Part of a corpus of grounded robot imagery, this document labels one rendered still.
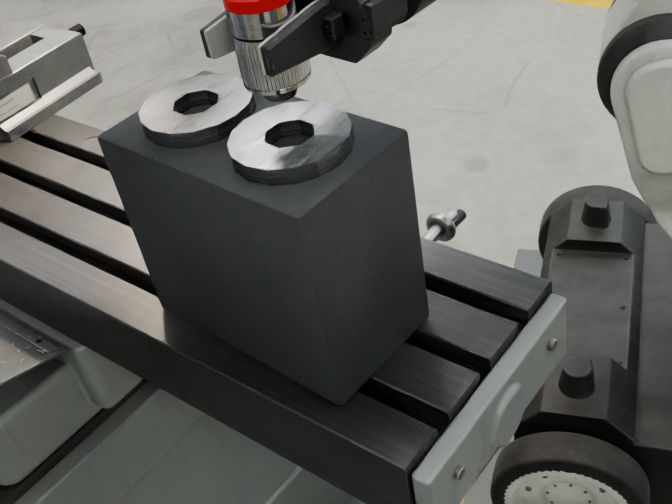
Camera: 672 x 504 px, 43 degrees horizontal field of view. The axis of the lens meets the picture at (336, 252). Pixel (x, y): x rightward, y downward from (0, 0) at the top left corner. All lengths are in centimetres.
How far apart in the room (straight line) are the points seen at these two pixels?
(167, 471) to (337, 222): 63
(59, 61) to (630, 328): 86
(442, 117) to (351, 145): 229
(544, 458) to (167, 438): 47
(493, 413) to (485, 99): 233
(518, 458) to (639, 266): 40
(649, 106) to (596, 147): 172
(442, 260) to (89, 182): 44
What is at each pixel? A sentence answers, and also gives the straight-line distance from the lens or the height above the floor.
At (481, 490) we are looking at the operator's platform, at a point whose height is 40.
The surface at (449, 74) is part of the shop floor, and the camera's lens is 314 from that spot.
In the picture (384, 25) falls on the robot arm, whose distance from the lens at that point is 57.
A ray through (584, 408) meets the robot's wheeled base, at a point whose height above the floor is 61.
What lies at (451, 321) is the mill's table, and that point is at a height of 98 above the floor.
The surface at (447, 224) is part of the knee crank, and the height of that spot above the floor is 58.
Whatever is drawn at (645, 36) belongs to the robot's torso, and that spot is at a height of 105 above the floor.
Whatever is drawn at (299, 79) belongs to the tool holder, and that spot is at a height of 123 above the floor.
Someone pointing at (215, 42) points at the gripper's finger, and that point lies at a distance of 58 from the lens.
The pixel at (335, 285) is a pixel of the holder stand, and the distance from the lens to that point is 61.
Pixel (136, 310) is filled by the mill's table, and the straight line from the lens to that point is 82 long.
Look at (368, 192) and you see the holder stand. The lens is 60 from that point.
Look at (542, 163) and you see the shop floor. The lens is 264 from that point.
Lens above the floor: 149
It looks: 39 degrees down
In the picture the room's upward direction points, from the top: 11 degrees counter-clockwise
